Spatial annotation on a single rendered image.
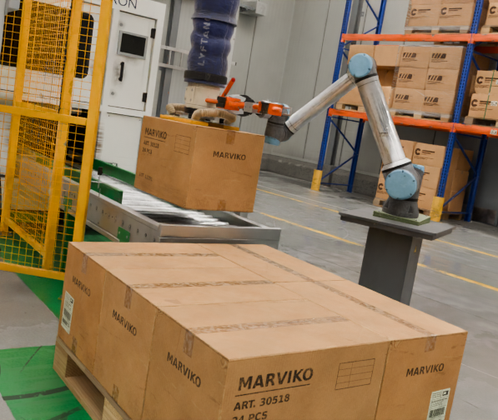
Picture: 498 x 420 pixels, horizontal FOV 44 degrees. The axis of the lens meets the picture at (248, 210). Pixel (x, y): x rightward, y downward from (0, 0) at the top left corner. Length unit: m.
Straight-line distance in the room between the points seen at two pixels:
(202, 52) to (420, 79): 8.05
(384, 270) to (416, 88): 7.94
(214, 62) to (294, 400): 1.93
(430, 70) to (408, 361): 9.12
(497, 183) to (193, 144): 9.03
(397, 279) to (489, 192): 8.42
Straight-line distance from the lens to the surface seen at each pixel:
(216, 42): 3.23
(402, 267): 3.26
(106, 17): 3.47
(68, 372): 2.65
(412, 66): 11.17
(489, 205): 11.60
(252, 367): 1.65
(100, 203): 3.50
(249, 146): 3.11
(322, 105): 3.32
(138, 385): 2.04
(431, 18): 11.18
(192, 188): 2.97
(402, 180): 3.06
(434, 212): 10.51
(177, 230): 2.88
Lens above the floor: 1.14
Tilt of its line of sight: 8 degrees down
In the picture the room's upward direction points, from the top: 9 degrees clockwise
